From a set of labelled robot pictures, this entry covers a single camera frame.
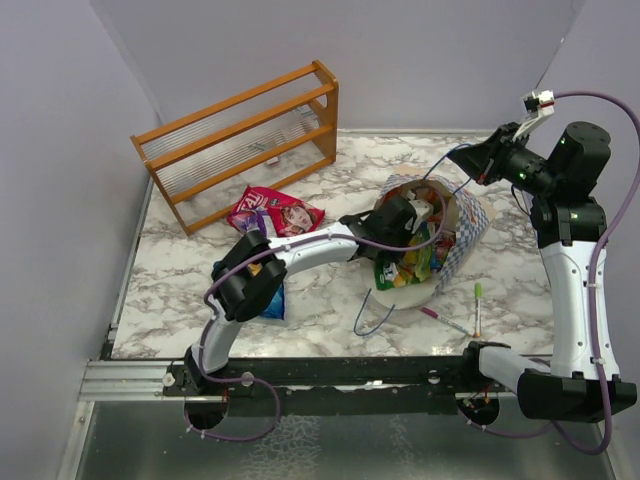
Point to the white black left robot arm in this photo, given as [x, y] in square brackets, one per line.
[245, 281]

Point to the blue checkered paper bag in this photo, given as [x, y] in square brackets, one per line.
[456, 210]

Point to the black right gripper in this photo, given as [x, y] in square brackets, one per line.
[483, 161]

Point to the red pink snack bag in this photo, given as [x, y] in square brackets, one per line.
[290, 216]

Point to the purple snack bag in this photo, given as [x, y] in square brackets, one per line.
[253, 220]

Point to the purple marker pen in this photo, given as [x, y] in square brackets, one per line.
[446, 321]

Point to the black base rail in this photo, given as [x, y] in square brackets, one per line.
[327, 386]

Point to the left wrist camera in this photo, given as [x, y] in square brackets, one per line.
[423, 209]

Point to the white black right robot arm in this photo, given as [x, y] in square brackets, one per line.
[582, 382]

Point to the green marker pen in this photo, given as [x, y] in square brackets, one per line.
[478, 298]

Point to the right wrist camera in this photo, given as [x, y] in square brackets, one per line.
[538, 107]

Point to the small blue snack packet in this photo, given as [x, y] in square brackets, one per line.
[443, 245]

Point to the blue gummy snack bag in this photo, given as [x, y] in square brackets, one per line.
[275, 310]

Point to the orange wooden rack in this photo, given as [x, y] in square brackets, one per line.
[271, 135]

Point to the green snack bag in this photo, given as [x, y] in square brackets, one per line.
[414, 267]

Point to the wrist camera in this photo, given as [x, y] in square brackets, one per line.
[423, 209]
[538, 107]

